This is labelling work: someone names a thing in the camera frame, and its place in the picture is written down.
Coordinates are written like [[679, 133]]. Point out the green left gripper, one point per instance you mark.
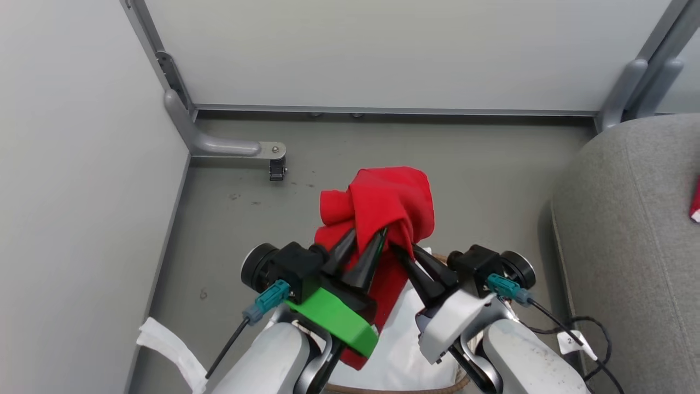
[[339, 323]]

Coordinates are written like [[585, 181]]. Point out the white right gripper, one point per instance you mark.
[[454, 320]]

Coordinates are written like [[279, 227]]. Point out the plain red garment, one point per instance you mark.
[[383, 202]]

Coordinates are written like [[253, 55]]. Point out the red shirt white stripes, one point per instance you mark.
[[696, 202]]

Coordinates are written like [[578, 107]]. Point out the grey fabric sofa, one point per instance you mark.
[[629, 219]]

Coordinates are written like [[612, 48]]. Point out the wicker laundry basket white liner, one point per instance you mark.
[[404, 350]]

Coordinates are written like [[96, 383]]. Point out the black caster wheel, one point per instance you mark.
[[277, 169]]

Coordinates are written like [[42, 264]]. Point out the grey partition foot with plate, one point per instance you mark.
[[219, 145]]

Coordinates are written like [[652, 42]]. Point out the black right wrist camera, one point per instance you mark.
[[486, 262]]

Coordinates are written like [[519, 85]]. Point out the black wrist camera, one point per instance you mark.
[[284, 265], [486, 262]]

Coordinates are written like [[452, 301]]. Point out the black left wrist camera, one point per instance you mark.
[[284, 265]]

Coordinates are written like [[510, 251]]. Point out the aluminium partition bottom rail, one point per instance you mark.
[[383, 110]]

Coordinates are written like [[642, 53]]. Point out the grey metal hinge bracket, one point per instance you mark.
[[174, 79]]

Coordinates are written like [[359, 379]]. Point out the aluminium partition post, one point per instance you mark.
[[147, 33], [670, 27]]

